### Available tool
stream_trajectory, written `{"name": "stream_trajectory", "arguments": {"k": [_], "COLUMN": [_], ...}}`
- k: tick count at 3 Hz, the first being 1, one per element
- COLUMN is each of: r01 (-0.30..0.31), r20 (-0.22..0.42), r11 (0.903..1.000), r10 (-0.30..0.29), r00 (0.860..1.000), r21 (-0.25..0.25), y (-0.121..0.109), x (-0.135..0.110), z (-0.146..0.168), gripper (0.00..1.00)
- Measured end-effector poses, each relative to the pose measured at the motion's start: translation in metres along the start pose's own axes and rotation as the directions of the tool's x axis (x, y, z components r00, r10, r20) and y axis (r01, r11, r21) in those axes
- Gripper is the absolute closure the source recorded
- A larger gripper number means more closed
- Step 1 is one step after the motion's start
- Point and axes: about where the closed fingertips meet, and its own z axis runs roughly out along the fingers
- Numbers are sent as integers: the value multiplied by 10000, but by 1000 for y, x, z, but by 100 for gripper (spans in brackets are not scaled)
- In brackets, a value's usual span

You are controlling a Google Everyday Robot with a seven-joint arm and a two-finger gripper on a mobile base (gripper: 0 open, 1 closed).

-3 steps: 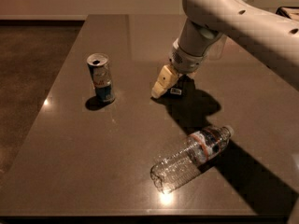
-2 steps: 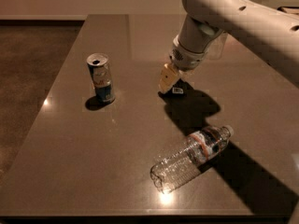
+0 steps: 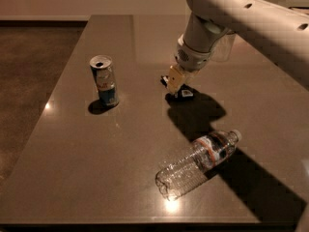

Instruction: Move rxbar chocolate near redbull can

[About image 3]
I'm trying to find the red bull can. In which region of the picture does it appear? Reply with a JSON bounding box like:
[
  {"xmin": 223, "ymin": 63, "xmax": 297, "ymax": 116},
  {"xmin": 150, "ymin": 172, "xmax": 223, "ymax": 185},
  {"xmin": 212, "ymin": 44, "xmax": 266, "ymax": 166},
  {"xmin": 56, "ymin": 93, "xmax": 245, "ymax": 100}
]
[{"xmin": 90, "ymin": 55, "xmax": 119, "ymax": 107}]

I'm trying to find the black rxbar chocolate wrapper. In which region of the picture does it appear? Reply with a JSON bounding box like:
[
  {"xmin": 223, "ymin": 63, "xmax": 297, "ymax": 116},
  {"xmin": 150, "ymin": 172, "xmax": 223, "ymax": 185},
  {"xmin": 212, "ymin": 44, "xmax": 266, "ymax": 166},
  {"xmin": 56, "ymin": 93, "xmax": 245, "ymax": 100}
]
[{"xmin": 160, "ymin": 75, "xmax": 194, "ymax": 101}]

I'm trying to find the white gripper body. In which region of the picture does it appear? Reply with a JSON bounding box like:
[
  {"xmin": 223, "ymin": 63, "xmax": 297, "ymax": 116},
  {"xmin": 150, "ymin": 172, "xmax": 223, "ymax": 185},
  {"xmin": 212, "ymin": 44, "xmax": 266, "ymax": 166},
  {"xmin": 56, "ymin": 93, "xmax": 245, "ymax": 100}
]
[{"xmin": 174, "ymin": 35, "xmax": 211, "ymax": 72}]

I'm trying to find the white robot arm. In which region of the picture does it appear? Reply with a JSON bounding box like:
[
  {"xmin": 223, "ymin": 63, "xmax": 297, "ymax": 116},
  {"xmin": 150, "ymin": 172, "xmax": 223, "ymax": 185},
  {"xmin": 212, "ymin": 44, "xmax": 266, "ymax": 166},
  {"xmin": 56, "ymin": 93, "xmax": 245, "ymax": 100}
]
[{"xmin": 166, "ymin": 0, "xmax": 309, "ymax": 95}]

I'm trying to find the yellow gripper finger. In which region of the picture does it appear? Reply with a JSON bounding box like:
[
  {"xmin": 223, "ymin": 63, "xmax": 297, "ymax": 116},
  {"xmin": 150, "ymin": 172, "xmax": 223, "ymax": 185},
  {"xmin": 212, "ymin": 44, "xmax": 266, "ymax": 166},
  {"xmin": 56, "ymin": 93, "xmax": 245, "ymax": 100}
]
[{"xmin": 167, "ymin": 64, "xmax": 194, "ymax": 95}]

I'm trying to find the clear plastic water bottle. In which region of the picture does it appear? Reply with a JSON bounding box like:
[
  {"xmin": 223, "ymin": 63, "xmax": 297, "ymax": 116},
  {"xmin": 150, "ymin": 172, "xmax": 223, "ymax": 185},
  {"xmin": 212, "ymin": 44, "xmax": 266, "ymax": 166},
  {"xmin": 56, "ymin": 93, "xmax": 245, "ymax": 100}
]
[{"xmin": 155, "ymin": 130, "xmax": 241, "ymax": 201}]

